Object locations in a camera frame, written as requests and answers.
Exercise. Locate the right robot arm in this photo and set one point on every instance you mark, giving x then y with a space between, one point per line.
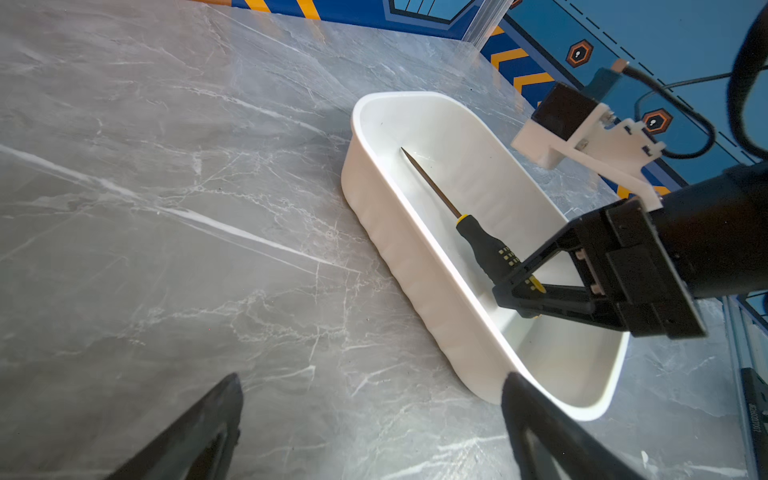
715 232

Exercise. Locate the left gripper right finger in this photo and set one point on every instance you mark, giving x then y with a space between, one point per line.
548 444

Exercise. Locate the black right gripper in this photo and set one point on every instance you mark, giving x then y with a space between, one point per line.
632 285

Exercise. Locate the white plastic bin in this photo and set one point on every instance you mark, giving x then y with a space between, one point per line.
576 366

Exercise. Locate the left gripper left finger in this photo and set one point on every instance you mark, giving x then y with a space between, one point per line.
199 444

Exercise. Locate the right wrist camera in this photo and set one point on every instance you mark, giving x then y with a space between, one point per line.
577 124

